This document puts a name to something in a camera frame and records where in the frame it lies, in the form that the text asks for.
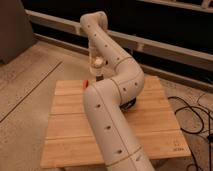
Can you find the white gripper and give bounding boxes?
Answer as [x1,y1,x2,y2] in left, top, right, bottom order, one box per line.
[89,47,106,81]

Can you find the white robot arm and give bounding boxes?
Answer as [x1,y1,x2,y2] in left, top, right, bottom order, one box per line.
[80,11,155,171]

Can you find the red eraser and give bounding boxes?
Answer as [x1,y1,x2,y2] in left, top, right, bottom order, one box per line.
[83,80,89,88]

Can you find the wooden board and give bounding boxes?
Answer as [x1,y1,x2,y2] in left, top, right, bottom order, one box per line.
[41,76,191,168]

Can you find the grey cabinet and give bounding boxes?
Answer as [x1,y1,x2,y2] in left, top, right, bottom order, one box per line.
[0,0,36,63]

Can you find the white metal rail frame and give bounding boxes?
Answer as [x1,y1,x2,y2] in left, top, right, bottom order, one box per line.
[26,10,213,93]

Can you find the black cable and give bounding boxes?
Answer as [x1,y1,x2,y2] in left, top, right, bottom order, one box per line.
[167,92,213,171]

